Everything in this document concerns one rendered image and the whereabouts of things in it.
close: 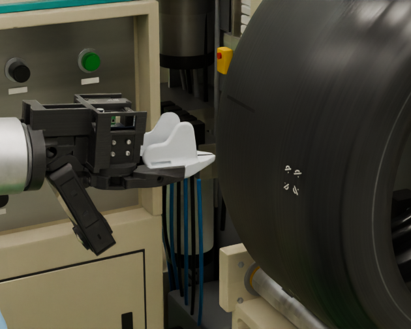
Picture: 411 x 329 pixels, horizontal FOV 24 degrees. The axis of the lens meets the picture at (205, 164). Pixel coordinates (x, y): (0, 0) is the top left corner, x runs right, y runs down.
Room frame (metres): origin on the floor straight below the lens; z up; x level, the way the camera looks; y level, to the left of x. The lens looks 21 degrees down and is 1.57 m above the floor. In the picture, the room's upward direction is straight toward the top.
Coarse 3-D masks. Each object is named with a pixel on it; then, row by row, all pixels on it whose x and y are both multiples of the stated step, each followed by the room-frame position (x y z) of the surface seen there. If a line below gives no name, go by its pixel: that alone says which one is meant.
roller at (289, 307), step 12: (252, 276) 1.26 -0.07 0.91; (264, 276) 1.23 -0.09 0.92; (252, 288) 1.26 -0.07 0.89; (264, 288) 1.22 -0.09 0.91; (276, 288) 1.20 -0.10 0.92; (276, 300) 1.19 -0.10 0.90; (288, 300) 1.17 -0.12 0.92; (288, 312) 1.16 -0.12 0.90; (300, 312) 1.14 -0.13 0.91; (300, 324) 1.13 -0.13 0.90; (312, 324) 1.11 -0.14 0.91; (324, 324) 1.10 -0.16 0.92
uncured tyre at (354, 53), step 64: (320, 0) 1.05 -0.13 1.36; (384, 0) 0.98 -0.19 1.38; (256, 64) 1.06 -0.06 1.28; (320, 64) 0.97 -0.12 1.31; (384, 64) 0.94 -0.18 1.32; (256, 128) 1.02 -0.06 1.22; (320, 128) 0.93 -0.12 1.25; (384, 128) 0.92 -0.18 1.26; (256, 192) 1.01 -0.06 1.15; (320, 192) 0.92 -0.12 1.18; (384, 192) 0.92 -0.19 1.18; (256, 256) 1.07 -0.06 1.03; (320, 256) 0.93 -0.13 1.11; (384, 256) 0.92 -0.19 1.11; (384, 320) 0.93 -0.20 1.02
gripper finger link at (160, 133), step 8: (168, 112) 0.96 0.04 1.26; (160, 120) 0.95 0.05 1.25; (168, 120) 0.96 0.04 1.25; (176, 120) 0.96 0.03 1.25; (160, 128) 0.95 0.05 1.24; (168, 128) 0.96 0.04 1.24; (144, 136) 0.95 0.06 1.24; (152, 136) 0.95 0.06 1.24; (160, 136) 0.95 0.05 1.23; (168, 136) 0.96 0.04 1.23; (144, 144) 0.95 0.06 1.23; (200, 152) 0.97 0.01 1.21
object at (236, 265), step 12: (228, 252) 1.25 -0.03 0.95; (240, 252) 1.25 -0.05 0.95; (228, 264) 1.24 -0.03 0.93; (240, 264) 1.25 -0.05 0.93; (252, 264) 1.26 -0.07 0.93; (228, 276) 1.24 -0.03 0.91; (240, 276) 1.25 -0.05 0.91; (228, 288) 1.24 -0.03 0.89; (240, 288) 1.25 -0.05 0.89; (228, 300) 1.24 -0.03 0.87; (240, 300) 1.25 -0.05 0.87
